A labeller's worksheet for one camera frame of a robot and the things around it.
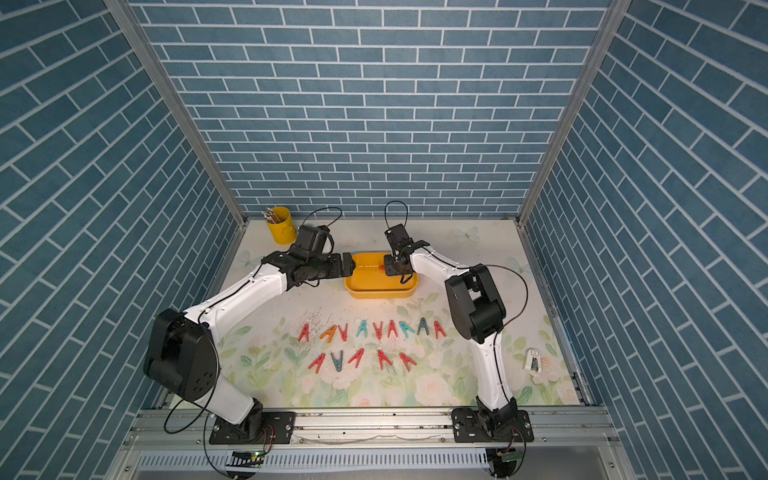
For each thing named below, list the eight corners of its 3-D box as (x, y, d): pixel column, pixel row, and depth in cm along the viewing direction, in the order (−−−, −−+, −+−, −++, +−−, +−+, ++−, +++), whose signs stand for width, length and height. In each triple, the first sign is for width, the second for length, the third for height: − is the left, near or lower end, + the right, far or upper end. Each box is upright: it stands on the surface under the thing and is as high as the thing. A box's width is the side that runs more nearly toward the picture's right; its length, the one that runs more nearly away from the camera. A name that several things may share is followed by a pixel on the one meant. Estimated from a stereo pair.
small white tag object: (524, 369, 86) (527, 366, 84) (524, 350, 89) (527, 346, 87) (538, 373, 85) (541, 370, 83) (537, 353, 89) (540, 350, 87)
